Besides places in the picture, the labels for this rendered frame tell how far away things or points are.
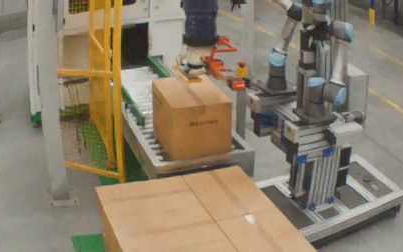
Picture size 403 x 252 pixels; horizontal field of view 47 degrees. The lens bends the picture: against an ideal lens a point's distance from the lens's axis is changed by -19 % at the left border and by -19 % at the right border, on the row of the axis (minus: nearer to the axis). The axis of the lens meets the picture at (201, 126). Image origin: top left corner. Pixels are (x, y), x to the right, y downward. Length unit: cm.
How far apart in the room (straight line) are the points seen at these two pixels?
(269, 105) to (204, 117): 43
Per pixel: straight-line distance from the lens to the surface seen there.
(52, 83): 400
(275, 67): 365
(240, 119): 436
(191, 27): 344
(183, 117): 362
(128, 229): 308
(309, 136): 332
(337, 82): 320
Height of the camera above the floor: 229
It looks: 24 degrees down
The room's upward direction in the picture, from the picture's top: straight up
